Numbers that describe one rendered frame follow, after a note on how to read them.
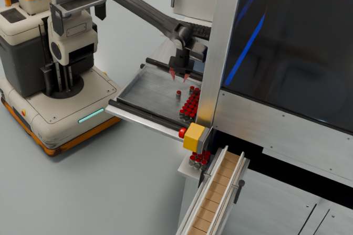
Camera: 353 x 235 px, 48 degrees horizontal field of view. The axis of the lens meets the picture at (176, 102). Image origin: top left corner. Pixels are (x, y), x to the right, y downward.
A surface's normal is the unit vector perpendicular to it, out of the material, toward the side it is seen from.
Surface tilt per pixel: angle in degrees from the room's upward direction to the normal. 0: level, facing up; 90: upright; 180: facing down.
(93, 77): 0
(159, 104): 0
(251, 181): 90
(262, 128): 90
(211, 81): 90
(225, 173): 0
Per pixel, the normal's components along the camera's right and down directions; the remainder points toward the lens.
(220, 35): -0.41, 0.60
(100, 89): 0.08, -0.73
